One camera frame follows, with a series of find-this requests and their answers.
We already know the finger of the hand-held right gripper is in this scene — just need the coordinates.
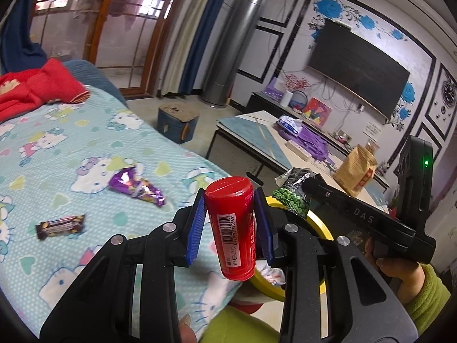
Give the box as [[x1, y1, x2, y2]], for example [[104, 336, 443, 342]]
[[303, 174, 343, 208]]

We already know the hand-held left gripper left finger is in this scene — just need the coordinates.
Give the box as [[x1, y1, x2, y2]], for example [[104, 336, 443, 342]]
[[40, 189, 208, 343]]

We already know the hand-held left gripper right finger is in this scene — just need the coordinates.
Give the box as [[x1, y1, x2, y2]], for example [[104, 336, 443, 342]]
[[253, 188, 418, 343]]

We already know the green pea snack packet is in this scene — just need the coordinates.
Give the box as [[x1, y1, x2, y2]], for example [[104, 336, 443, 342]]
[[272, 167, 316, 218]]

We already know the red plastic canister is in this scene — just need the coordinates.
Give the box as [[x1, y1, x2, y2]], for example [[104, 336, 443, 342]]
[[204, 176, 258, 281]]

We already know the yellow trash bin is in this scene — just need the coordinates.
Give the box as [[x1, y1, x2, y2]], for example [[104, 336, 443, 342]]
[[250, 196, 334, 302]]

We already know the white barcode plastic wrapper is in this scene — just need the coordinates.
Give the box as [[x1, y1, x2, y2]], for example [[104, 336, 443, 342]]
[[256, 260, 286, 287]]

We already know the person's right forearm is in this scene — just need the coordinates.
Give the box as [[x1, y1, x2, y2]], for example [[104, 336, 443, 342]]
[[403, 264, 452, 336]]

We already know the person's right hand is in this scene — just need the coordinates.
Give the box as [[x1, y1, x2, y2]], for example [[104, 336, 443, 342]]
[[364, 238, 425, 295]]

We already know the person's left hand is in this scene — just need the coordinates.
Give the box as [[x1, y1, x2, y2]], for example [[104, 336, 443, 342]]
[[179, 314, 197, 343]]

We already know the brown paper bag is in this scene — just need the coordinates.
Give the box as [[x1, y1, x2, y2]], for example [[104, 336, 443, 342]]
[[333, 142, 378, 198]]

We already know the blue white plastic packet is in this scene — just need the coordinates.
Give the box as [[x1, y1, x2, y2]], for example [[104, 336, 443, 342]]
[[278, 115, 303, 134]]

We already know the purple candy wrapper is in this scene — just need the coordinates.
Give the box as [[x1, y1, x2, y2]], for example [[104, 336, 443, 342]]
[[108, 167, 167, 208]]

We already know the colourful picture board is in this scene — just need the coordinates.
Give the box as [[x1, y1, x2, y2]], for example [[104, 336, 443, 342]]
[[303, 97, 332, 127]]

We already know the round table mirror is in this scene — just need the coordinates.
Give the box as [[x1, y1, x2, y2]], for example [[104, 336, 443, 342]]
[[291, 90, 308, 112]]

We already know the coffee table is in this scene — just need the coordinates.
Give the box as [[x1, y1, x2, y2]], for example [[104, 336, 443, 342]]
[[206, 111, 391, 215]]

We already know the green jacket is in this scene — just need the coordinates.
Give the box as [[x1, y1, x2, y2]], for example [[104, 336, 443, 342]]
[[198, 305, 286, 343]]

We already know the blue storage stool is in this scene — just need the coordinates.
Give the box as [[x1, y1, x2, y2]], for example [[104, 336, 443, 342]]
[[158, 103, 201, 145]]

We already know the dark television stand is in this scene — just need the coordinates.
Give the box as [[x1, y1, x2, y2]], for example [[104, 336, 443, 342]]
[[246, 92, 358, 151]]

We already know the purple tissue box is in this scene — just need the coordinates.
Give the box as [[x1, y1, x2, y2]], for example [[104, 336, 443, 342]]
[[265, 77, 288, 101]]

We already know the pink flower decoration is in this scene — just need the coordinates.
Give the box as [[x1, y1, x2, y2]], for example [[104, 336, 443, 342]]
[[284, 74, 310, 91]]

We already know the brown chocolate bar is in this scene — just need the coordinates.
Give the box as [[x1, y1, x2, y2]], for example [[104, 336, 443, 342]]
[[35, 214, 86, 241]]

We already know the cartoon cat printed bedsheet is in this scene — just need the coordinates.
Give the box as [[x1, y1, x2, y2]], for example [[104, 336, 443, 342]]
[[0, 86, 258, 340]]

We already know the silver tower air conditioner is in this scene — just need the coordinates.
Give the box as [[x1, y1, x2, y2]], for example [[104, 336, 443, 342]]
[[200, 0, 268, 108]]

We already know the blue and white curtain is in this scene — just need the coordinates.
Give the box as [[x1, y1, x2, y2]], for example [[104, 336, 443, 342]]
[[157, 0, 243, 97]]

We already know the wooden framed glass door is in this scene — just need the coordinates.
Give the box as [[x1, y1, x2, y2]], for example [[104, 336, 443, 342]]
[[30, 0, 201, 97]]

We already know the red blanket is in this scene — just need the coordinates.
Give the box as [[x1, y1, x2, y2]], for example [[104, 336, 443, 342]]
[[0, 58, 91, 122]]

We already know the navy blue garment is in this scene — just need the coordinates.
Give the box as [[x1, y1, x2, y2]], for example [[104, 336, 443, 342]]
[[0, 0, 48, 75]]

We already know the black wall television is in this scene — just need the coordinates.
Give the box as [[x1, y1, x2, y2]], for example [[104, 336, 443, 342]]
[[307, 19, 411, 120]]

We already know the black wall clock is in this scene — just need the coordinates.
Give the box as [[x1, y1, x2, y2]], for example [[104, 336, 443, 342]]
[[441, 80, 457, 106]]

